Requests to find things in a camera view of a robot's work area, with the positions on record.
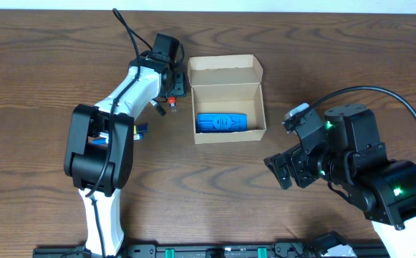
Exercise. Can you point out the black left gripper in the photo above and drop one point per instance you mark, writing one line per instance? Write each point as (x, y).
(180, 87)

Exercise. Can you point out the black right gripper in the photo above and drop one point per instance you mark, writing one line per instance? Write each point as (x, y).
(298, 162)

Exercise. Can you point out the blue plastic tool holder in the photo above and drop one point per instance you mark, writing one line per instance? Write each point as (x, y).
(221, 122)

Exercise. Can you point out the yellow black highlighter marker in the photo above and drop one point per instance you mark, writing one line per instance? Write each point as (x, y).
(141, 128)

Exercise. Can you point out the brown cardboard box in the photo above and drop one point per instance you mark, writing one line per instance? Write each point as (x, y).
(227, 84)

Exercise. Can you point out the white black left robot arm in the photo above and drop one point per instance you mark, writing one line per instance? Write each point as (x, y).
(99, 152)

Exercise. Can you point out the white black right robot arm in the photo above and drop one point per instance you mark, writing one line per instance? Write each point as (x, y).
(344, 148)

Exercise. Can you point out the black white marker pen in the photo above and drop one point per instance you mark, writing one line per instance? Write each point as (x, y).
(158, 107)

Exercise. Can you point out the blue white marker pen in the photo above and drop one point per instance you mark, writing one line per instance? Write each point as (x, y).
(103, 138)

